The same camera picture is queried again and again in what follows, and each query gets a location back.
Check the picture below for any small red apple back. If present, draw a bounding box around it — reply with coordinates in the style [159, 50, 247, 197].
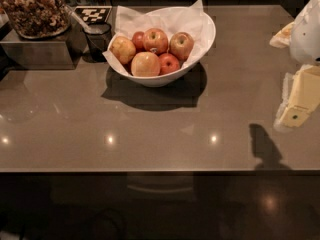
[132, 31, 144, 52]

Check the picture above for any red-yellow apple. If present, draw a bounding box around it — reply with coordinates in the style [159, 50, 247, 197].
[169, 32, 194, 61]
[143, 28, 168, 55]

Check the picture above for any metal riser box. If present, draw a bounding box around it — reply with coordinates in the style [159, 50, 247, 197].
[0, 24, 87, 70]

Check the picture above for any white spoon handle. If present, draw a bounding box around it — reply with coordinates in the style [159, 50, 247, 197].
[64, 5, 91, 34]

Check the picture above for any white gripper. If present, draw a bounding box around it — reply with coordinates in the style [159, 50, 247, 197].
[269, 0, 320, 130]

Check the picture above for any black mesh cup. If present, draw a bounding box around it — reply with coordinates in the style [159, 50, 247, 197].
[84, 22, 112, 62]

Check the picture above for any red apple front right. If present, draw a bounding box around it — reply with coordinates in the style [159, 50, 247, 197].
[159, 53, 180, 75]

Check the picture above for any white ceramic bowl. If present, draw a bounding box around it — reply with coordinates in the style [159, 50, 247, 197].
[107, 6, 217, 88]

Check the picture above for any checkered marker card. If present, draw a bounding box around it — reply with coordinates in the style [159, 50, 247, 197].
[75, 6, 112, 24]

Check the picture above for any white paper liner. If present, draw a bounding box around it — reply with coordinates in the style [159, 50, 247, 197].
[102, 0, 212, 77]

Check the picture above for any large yellow apple front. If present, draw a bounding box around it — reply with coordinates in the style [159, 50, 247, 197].
[131, 52, 161, 77]

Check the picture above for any yellow-red apple far left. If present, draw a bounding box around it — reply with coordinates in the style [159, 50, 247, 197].
[110, 36, 136, 65]

